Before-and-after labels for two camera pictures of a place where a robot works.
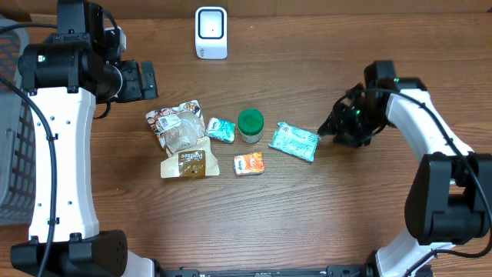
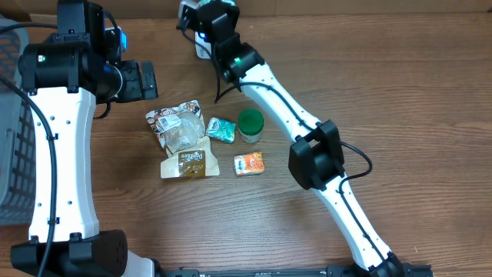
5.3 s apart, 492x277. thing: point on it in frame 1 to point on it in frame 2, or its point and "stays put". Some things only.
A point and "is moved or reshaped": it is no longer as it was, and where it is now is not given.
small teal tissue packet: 221,129 stays put
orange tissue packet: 247,164 stays put
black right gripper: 339,125 to 234,11
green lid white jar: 250,125 stays put
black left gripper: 138,91 stays put
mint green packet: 296,141 is moved or reshaped
